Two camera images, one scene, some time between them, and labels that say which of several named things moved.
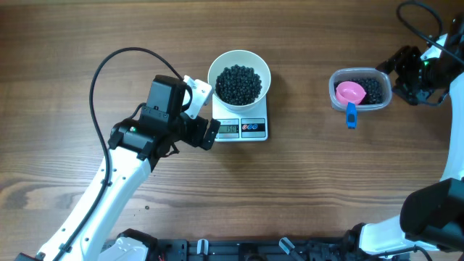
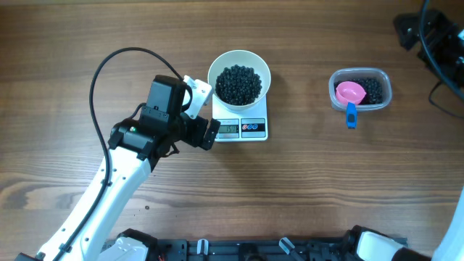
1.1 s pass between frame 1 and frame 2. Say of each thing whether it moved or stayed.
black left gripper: stayed
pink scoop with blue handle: stayed
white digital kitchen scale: stayed
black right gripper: moved
